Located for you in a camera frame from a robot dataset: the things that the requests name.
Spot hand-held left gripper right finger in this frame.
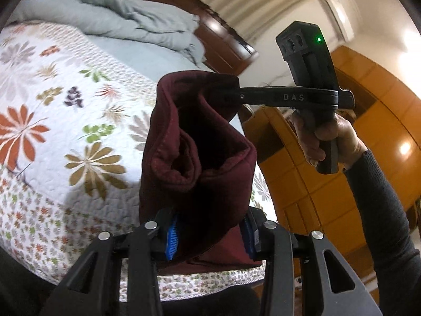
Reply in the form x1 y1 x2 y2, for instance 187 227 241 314
242 207 384 316

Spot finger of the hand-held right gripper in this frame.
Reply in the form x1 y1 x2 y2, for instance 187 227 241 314
225 85 339 107

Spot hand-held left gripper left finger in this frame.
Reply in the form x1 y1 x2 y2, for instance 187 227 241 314
39 209 180 316

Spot maroon pants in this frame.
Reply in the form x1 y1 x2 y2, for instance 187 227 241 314
138 71 264 275

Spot person's right forearm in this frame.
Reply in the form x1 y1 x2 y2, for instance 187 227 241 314
343 149 421 316

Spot person's right hand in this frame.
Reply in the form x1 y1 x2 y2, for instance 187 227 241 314
292 111 368 172

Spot white air conditioner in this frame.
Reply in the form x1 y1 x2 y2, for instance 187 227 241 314
324 0 355 41

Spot dark wooden headboard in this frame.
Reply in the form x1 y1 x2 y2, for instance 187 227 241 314
133 0 259 77

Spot beige window curtain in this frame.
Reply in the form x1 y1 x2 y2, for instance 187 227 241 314
164 0 327 46

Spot wooden wardrobe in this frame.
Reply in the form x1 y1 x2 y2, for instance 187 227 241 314
242 46 421 292

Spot light blue bed sheet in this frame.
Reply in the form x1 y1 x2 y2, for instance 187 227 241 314
82 31 213 84

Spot floral quilted bedspread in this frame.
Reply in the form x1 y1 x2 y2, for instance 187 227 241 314
0 20 277 303

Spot grey-blue duvet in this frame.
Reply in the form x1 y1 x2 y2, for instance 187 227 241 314
7 0 206 66

